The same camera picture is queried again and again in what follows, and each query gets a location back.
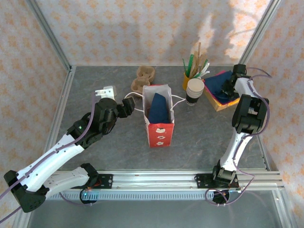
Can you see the blue paper napkin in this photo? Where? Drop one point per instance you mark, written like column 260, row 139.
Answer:
column 159, row 109

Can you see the red white paper bag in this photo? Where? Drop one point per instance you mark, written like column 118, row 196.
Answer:
column 159, row 135

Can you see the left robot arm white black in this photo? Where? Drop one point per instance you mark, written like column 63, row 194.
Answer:
column 47, row 159

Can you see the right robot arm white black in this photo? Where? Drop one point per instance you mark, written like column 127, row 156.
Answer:
column 240, row 147

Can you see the yellow napkin box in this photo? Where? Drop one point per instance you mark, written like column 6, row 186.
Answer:
column 221, row 107

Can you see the blue napkin stack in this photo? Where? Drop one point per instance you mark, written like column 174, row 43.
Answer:
column 216, row 88

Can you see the paper cup stack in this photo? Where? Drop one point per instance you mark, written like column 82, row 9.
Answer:
column 195, row 88

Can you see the brown pulp cup carrier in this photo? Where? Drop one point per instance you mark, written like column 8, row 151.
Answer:
column 145, row 76

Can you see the yellow stirrer holder cup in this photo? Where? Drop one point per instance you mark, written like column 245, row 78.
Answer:
column 186, row 82

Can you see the wide green stirrer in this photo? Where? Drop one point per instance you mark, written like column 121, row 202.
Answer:
column 190, row 64

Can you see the thin green straw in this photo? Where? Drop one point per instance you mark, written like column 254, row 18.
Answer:
column 184, row 67

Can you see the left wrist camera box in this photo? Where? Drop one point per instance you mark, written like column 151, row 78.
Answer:
column 107, row 92

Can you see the aluminium frame rail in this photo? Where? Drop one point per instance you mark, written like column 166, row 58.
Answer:
column 107, row 64
column 61, row 107
column 263, row 152

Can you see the aluminium frame post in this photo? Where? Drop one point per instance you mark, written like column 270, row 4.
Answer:
column 259, row 33
column 47, row 31

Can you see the wide aluminium base rail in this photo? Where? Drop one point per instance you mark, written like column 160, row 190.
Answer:
column 154, row 179

